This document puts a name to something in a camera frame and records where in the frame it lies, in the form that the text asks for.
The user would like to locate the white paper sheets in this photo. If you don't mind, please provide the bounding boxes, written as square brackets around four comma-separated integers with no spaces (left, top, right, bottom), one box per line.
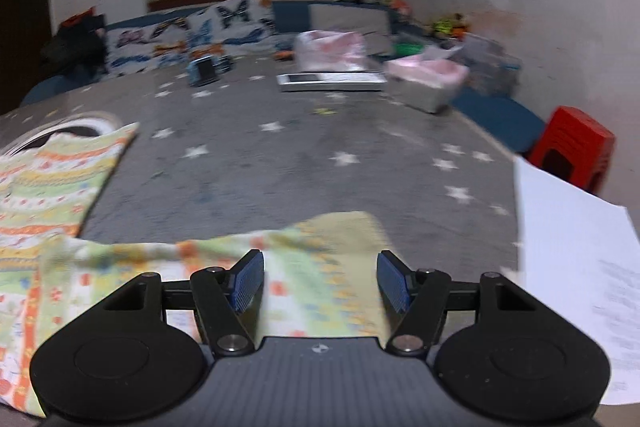
[500,156,640,407]

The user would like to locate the grey box with pink bag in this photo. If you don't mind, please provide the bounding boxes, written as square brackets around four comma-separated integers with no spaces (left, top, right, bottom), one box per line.
[383,52,471,114]

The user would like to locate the red plastic stool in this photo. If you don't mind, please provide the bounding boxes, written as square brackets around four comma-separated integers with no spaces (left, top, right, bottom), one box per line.
[527,106,617,196]

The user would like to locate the white flat box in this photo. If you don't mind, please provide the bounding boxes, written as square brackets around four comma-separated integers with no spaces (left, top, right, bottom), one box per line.
[276,72,389,93]

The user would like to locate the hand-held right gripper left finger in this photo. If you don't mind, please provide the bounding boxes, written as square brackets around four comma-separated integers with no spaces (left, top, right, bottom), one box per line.
[102,249,266,356]

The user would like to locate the black bag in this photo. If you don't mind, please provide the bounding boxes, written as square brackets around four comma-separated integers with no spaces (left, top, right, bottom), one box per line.
[41,8,109,78]

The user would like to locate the grey star print mat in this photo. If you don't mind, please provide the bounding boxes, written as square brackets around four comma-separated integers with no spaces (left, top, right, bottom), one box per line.
[0,49,551,339]

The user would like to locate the blue floor cushion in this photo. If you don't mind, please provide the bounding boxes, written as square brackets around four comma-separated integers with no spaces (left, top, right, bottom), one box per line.
[451,86,547,154]

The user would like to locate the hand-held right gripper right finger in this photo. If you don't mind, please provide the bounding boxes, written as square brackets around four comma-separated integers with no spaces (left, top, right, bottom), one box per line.
[376,250,541,356]

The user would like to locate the colourful toy pile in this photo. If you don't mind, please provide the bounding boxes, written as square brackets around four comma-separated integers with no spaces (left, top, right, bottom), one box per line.
[431,13,472,40]

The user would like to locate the butterfly print pillow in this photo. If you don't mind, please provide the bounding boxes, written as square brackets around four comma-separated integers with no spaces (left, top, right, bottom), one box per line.
[106,18,193,75]
[186,0,277,58]

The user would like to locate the green orange patterned garment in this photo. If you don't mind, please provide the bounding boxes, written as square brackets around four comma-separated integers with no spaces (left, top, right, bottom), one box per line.
[0,123,396,418]

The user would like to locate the clear plastic storage box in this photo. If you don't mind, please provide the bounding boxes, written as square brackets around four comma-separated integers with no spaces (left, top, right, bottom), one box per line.
[459,32,522,98]

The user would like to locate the small blue box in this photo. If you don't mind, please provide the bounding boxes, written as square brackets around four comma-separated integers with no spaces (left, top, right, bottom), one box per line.
[187,53,234,88]

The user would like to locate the pink plastic bag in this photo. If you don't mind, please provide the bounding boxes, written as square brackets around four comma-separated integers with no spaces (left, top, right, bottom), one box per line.
[294,29,370,74]

